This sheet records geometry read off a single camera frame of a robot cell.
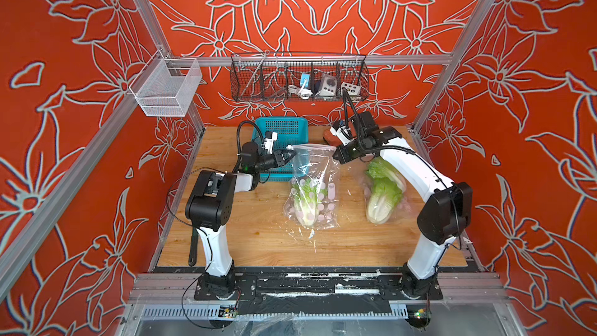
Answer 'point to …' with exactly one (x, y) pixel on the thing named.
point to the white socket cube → (352, 89)
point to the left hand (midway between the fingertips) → (295, 153)
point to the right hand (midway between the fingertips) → (330, 154)
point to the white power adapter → (329, 85)
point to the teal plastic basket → (289, 131)
